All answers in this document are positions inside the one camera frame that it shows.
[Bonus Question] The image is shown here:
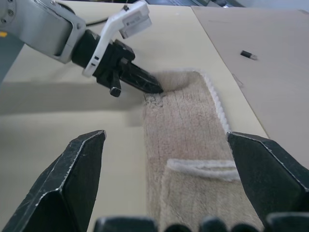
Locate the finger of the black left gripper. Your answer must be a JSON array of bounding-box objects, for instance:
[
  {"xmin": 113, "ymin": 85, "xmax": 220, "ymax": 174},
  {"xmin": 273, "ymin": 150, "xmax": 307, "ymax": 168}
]
[
  {"xmin": 120, "ymin": 69, "xmax": 163, "ymax": 94},
  {"xmin": 123, "ymin": 61, "xmax": 164, "ymax": 92}
]

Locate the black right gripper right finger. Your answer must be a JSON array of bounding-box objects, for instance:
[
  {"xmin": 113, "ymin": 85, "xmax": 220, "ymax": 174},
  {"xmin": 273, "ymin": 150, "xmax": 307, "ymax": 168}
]
[{"xmin": 226, "ymin": 131, "xmax": 309, "ymax": 222}]

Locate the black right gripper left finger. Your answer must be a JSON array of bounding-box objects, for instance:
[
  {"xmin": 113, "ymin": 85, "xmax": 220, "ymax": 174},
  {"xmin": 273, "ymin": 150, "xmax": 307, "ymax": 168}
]
[{"xmin": 1, "ymin": 130, "xmax": 107, "ymax": 232}]

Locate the beige plush towel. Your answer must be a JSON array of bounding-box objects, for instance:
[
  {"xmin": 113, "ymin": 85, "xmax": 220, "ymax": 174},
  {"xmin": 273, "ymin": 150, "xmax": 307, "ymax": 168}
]
[{"xmin": 142, "ymin": 69, "xmax": 265, "ymax": 232}]

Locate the grey-brown cardboard sheet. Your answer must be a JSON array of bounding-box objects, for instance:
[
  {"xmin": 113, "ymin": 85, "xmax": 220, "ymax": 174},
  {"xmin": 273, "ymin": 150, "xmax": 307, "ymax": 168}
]
[{"xmin": 190, "ymin": 4, "xmax": 309, "ymax": 168}]

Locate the small black usb stick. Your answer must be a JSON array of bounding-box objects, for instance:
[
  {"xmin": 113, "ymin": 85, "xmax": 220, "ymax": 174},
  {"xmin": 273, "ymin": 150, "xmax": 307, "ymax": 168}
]
[{"xmin": 240, "ymin": 50, "xmax": 258, "ymax": 61}]

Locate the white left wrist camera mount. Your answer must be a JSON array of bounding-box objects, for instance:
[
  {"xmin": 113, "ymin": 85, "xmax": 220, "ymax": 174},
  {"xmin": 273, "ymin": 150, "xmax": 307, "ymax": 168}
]
[{"xmin": 81, "ymin": 0, "xmax": 153, "ymax": 78}]

